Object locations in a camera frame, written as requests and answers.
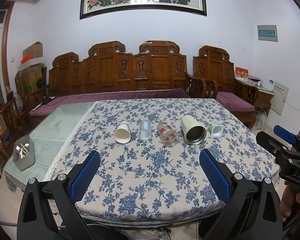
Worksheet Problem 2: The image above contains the clear plastic cup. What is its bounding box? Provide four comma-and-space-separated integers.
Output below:
138, 121, 152, 141

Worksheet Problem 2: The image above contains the small white yogurt cup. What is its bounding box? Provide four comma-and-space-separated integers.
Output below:
208, 121, 224, 138

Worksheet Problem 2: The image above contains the white paper cup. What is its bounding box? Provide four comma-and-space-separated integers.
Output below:
114, 121, 131, 144

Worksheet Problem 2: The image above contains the glass cup red print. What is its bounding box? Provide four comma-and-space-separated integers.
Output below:
157, 123, 180, 147

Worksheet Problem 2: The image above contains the person's right hand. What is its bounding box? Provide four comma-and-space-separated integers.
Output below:
280, 181, 300, 222

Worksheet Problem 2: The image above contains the wooden side table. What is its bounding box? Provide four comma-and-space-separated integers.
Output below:
235, 79, 274, 115

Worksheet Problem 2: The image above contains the white box device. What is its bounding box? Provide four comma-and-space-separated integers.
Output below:
261, 78, 275, 92

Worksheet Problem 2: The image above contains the grey utensil holder box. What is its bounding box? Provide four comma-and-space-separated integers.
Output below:
12, 135, 36, 171

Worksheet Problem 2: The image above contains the purple armchair cushion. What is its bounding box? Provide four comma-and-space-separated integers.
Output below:
216, 92, 255, 112

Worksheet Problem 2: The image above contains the red calendar card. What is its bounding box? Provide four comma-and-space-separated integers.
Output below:
235, 67, 249, 79

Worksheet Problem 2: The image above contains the wooden chair at left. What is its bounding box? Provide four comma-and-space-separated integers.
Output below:
0, 95, 25, 177

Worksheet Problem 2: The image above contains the cream thermos tumbler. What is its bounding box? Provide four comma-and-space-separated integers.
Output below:
180, 115, 206, 145

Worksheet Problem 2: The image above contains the purple sofa cushion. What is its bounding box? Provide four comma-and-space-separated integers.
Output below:
30, 88, 190, 116

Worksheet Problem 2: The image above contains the carved wooden armchair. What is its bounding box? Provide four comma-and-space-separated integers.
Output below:
193, 46, 256, 129

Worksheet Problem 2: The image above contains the blue floral tablecloth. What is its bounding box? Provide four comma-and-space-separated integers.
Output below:
45, 98, 279, 225

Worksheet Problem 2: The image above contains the large cardboard box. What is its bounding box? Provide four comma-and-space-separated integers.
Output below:
15, 63, 43, 95

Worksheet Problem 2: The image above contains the carved wooden sofa bench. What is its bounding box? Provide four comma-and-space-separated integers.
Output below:
25, 39, 207, 116

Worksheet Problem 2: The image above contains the top cardboard box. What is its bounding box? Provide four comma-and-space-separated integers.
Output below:
23, 42, 43, 59

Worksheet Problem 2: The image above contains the white wall cabinet panel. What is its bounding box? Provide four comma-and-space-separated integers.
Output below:
270, 81, 289, 116

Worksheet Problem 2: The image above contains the grey wall electrical panel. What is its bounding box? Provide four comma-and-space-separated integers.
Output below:
257, 25, 278, 42

